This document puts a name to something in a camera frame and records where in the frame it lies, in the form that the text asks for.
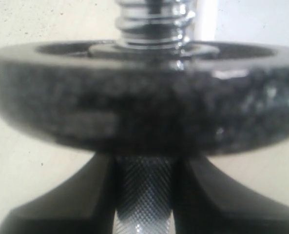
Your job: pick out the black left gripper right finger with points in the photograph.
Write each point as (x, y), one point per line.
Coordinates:
(208, 201)

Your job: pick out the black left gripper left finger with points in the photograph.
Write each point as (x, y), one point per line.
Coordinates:
(84, 204)

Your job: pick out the chrome threaded dumbbell bar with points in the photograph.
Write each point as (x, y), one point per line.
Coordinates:
(163, 28)

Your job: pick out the white rectangular tray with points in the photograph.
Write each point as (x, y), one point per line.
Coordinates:
(205, 19)

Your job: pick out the black weight plate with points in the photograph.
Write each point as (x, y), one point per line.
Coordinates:
(231, 100)

